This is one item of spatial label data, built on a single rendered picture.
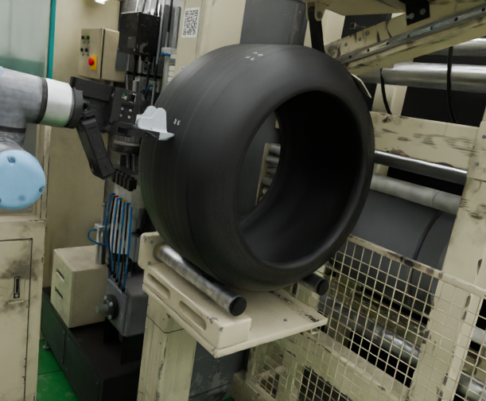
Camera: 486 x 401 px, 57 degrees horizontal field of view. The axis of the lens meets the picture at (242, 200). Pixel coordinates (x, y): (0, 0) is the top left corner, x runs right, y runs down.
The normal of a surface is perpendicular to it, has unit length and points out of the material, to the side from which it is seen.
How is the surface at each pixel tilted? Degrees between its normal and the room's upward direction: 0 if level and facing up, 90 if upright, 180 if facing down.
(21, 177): 90
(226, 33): 90
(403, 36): 90
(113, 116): 90
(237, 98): 63
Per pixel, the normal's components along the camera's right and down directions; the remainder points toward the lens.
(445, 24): -0.77, 0.03
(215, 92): -0.37, -0.42
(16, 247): 0.62, 0.27
